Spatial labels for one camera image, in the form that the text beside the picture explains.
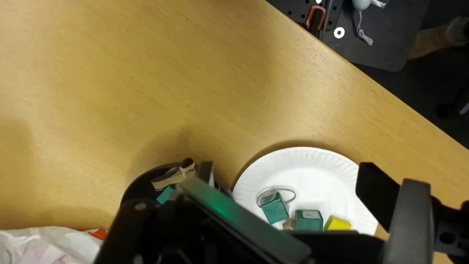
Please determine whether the brown whitish object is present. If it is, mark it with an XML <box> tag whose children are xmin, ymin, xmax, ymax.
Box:
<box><xmin>149</xmin><ymin>166</ymin><xmax>198</xmax><ymax>193</ymax></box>

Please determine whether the black perforated board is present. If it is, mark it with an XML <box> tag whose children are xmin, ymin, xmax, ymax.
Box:
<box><xmin>265</xmin><ymin>0</ymin><xmax>354</xmax><ymax>42</ymax></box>

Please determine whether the red clip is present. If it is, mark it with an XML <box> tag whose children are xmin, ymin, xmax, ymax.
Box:
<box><xmin>305</xmin><ymin>6</ymin><xmax>328</xmax><ymax>31</ymax></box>

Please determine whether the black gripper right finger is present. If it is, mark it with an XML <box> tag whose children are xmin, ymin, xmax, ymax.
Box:
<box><xmin>354</xmin><ymin>162</ymin><xmax>469</xmax><ymax>264</ymax></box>

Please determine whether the plain teal block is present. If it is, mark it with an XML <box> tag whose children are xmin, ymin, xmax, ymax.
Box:
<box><xmin>293</xmin><ymin>209</ymin><xmax>325</xmax><ymax>234</ymax></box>

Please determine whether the crumpled plastic bag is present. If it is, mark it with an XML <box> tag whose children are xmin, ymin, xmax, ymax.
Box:
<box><xmin>0</xmin><ymin>225</ymin><xmax>107</xmax><ymax>264</ymax></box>

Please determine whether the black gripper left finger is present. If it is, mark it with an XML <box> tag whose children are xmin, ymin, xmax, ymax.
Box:
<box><xmin>94</xmin><ymin>175</ymin><xmax>313</xmax><ymax>264</ymax></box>

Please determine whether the yellow block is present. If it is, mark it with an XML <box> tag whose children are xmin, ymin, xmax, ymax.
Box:
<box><xmin>324</xmin><ymin>215</ymin><xmax>353</xmax><ymax>234</ymax></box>

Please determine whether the teal block with wire loop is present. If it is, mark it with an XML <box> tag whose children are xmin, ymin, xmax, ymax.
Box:
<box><xmin>255</xmin><ymin>185</ymin><xmax>297</xmax><ymax>225</ymax></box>

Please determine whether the white paper plate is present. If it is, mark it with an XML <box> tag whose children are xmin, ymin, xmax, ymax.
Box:
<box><xmin>231</xmin><ymin>146</ymin><xmax>379</xmax><ymax>238</ymax></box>

